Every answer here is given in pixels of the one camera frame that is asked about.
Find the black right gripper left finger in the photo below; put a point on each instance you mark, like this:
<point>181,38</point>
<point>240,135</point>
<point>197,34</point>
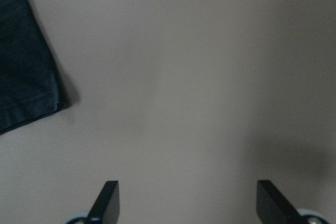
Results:
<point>106,208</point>

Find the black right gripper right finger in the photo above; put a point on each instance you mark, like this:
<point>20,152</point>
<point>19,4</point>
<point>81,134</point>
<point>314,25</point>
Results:
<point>272,207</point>

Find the black printed t-shirt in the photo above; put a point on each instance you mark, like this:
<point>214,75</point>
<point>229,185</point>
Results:
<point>31,87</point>

